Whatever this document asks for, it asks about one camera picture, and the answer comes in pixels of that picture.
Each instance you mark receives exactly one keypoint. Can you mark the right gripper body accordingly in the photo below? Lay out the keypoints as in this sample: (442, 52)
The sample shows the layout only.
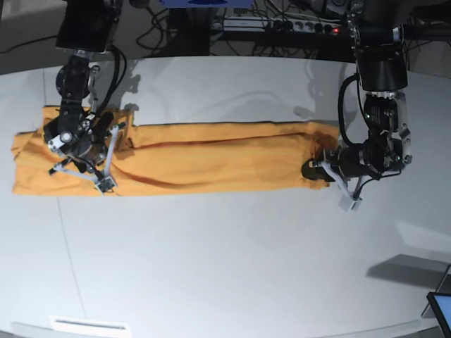
(87, 152)

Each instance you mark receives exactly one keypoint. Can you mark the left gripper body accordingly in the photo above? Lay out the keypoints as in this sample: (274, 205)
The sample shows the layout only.
(354, 162)

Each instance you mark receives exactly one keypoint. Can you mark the yellow T-shirt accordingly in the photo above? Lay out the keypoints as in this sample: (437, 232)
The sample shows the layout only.
(194, 158)

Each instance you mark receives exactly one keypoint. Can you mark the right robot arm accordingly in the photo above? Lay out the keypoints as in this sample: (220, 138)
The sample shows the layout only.
(87, 29)

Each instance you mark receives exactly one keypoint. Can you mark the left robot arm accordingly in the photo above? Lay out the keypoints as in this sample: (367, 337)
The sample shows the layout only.
(375, 32)

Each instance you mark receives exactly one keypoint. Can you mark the white power strip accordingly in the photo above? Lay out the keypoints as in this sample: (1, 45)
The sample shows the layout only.
(259, 24)

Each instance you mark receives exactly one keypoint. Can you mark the tablet screen on stand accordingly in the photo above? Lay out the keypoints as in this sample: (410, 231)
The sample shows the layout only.
(438, 305)

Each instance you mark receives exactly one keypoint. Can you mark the white flat bar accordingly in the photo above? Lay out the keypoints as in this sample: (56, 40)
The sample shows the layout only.
(59, 320)

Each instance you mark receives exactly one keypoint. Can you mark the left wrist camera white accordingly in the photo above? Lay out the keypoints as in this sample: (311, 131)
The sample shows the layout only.
(349, 204)

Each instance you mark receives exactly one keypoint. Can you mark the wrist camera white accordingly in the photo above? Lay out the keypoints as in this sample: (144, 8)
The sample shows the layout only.
(105, 185)
(349, 204)

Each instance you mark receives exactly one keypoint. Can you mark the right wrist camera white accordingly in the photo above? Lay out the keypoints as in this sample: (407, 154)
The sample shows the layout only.
(105, 185)

